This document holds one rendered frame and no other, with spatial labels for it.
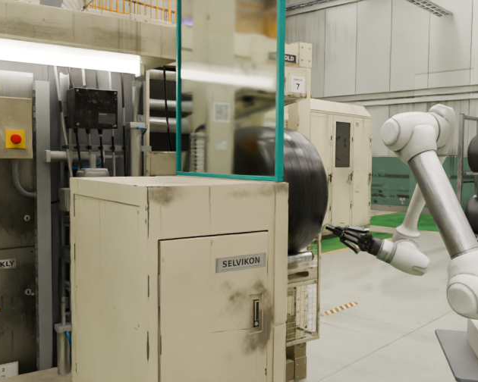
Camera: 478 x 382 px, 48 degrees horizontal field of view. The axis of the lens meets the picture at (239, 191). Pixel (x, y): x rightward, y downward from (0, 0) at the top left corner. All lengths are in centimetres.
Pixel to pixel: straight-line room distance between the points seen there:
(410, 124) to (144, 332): 119
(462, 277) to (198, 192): 96
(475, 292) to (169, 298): 99
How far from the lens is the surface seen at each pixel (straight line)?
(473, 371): 197
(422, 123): 201
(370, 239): 231
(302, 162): 217
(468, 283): 183
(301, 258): 234
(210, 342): 132
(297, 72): 276
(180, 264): 123
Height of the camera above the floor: 133
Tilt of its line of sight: 4 degrees down
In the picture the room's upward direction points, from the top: straight up
